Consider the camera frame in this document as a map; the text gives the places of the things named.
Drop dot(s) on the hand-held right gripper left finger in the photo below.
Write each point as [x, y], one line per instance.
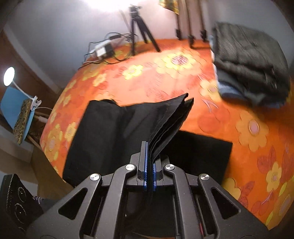
[144, 170]

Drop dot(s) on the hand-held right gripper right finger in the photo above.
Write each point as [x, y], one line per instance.
[154, 175]

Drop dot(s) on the black pants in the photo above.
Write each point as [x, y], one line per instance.
[103, 137]

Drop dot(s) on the folded dark grey pants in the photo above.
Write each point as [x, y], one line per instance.
[248, 52]

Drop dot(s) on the leopard print cushion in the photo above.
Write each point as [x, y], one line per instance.
[21, 121]

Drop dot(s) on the orange floral bedsheet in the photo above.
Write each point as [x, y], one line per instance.
[160, 75]

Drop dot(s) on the blue chair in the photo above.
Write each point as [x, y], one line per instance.
[11, 101]

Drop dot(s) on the folded blue jeans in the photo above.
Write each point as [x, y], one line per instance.
[226, 88]

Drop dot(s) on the white clip lamp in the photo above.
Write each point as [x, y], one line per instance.
[9, 77]

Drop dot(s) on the white power strip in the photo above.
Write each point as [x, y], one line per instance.
[102, 49]

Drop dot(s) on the tall silver light stand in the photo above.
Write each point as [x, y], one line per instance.
[190, 34]

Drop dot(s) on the small black tripod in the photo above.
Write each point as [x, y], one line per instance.
[141, 25]

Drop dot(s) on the colourful patterned cloth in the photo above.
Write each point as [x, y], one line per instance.
[170, 4]

